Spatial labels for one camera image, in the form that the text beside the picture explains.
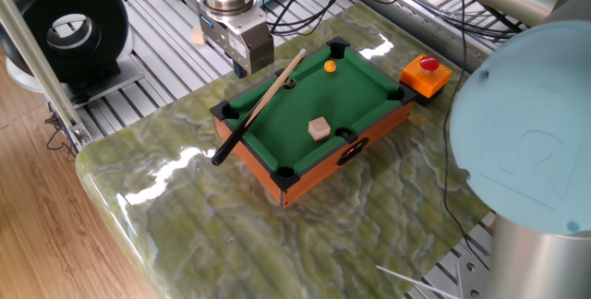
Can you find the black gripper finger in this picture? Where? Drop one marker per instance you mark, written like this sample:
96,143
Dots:
240,73

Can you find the aluminium frame profile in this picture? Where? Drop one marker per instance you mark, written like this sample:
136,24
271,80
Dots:
41,68

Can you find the mini green pool table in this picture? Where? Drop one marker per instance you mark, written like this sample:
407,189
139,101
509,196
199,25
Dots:
323,105

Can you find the small wooden cube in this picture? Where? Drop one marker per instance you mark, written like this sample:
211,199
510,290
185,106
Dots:
196,36

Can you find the orange emergency stop button box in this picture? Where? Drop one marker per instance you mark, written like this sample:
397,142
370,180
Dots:
425,80

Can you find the aluminium mounting plate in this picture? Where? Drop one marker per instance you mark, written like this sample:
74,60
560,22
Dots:
471,280

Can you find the wooden pool cue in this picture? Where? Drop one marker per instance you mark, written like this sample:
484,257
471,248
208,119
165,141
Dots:
272,91

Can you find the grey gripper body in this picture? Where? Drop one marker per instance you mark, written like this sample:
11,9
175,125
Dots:
244,43

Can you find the metal blower base plate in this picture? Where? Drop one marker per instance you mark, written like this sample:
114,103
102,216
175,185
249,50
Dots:
124,80

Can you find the yellow pool ball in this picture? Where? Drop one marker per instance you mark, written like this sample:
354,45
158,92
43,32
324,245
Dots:
330,66

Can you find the black round blower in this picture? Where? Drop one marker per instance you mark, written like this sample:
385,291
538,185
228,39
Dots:
27,3

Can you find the light wooden cube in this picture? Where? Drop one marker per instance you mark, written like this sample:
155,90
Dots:
319,129

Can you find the white zip tie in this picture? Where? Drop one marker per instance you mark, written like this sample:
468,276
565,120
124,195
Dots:
415,280

